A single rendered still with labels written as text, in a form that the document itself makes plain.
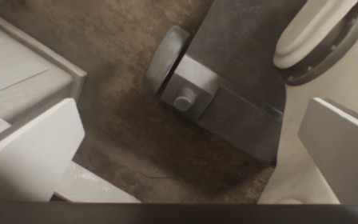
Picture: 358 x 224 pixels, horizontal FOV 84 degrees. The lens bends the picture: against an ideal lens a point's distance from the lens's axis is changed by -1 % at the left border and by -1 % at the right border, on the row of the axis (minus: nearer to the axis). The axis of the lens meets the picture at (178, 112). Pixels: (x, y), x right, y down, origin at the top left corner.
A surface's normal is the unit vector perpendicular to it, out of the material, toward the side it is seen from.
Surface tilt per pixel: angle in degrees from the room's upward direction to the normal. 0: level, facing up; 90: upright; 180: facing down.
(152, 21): 0
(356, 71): 90
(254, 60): 0
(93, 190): 90
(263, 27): 0
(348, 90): 90
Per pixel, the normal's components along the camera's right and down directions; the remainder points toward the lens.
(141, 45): -0.22, 0.51
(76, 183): 0.51, -0.67
